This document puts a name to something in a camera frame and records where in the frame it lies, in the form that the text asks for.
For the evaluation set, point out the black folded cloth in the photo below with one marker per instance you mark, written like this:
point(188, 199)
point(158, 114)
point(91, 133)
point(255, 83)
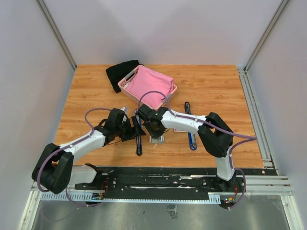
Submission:
point(117, 72)

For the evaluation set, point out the pink plastic basket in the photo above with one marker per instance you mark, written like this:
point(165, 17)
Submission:
point(144, 91)

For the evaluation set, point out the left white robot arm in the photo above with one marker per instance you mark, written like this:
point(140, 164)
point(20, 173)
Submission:
point(54, 170)

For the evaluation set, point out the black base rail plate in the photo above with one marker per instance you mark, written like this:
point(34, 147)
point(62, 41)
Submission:
point(160, 184)

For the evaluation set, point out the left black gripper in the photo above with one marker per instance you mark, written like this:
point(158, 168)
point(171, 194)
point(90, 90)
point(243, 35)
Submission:
point(133, 131)

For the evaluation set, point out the red staple box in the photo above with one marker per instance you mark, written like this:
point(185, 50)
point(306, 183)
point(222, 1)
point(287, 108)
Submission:
point(179, 130)

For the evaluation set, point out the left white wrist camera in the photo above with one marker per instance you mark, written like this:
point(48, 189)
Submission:
point(125, 110)

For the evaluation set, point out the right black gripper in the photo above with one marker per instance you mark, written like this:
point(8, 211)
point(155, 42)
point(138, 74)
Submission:
point(156, 134)

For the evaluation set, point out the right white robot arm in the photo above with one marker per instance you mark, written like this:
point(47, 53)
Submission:
point(214, 133)

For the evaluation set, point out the pink folded cloth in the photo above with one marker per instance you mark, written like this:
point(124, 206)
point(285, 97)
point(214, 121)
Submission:
point(151, 85)

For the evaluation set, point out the silver staple strips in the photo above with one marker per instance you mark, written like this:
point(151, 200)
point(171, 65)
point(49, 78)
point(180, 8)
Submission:
point(159, 140)

